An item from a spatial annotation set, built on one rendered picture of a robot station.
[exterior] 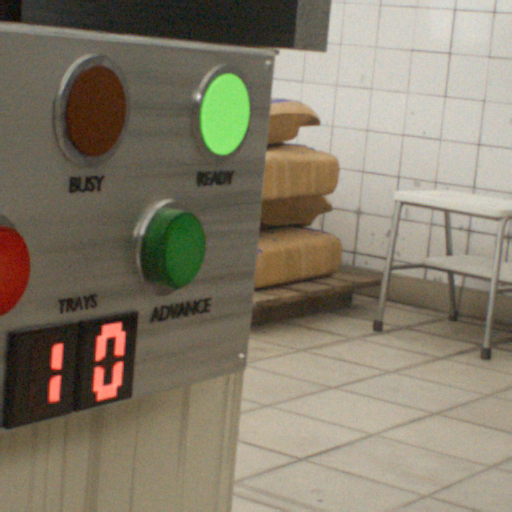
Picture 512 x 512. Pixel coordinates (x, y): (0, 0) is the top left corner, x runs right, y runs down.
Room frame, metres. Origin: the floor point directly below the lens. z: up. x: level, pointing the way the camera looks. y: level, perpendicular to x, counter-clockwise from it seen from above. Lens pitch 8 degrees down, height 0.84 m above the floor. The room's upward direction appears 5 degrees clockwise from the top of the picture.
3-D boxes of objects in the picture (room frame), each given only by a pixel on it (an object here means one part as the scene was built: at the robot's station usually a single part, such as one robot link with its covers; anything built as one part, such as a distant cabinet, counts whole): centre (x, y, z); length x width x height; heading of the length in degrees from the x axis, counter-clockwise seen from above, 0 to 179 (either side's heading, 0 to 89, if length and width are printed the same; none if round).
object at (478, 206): (4.27, -0.70, 0.23); 0.45 x 0.45 x 0.46; 47
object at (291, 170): (4.46, 0.06, 0.47); 0.72 x 0.42 x 0.17; 151
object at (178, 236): (0.52, 0.03, 0.76); 0.03 x 0.02 x 0.03; 148
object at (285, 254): (4.47, 0.03, 0.19); 0.72 x 0.42 x 0.15; 150
